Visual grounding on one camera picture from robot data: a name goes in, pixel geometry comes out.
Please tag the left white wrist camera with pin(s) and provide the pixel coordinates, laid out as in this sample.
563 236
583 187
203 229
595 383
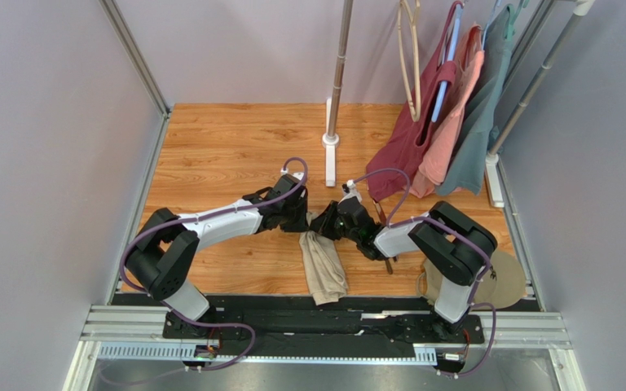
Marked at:
290 173

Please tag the aluminium frame rail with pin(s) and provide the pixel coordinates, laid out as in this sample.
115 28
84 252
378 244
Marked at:
123 347

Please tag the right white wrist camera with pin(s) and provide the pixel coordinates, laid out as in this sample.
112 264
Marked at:
350 191

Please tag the maroon tank top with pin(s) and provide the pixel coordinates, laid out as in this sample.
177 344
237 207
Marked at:
399 159

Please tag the right aluminium corner post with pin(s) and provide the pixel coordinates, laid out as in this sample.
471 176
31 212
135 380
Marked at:
523 45

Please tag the right white rack foot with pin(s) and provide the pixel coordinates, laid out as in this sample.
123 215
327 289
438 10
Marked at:
495 192

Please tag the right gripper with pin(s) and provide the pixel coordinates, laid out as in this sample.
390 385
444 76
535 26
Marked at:
337 223

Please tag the rack pole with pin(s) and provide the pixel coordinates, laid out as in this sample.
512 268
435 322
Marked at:
581 9
342 49

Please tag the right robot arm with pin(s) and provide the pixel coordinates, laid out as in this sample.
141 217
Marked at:
458 247

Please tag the left aluminium corner post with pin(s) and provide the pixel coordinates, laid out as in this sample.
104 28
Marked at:
126 37

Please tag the teal shirt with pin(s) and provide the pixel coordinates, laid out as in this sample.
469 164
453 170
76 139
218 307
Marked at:
467 167

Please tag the beige wooden hanger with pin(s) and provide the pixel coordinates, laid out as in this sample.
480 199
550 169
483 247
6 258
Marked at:
408 14

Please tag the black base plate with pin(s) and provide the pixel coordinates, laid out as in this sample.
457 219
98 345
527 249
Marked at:
353 328

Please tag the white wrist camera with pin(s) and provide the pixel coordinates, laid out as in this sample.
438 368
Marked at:
290 173
350 191

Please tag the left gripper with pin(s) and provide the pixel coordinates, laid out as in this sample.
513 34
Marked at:
302 225

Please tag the blue hanger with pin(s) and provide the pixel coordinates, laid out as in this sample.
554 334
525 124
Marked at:
449 44

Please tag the right rack pole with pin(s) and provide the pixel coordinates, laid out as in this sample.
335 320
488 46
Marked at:
581 9

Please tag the aluminium corner post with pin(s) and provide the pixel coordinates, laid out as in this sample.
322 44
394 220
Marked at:
126 37
523 45

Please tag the beige baseball cap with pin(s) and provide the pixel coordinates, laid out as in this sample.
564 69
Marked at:
502 286

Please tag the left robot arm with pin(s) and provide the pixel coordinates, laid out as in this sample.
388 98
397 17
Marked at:
158 259

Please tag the pink shirt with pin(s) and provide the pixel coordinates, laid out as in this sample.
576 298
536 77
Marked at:
432 171

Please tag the left rack pole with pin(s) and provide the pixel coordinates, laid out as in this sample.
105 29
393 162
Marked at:
342 49

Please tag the beige cloth napkin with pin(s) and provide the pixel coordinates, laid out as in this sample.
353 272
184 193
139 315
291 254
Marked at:
325 276

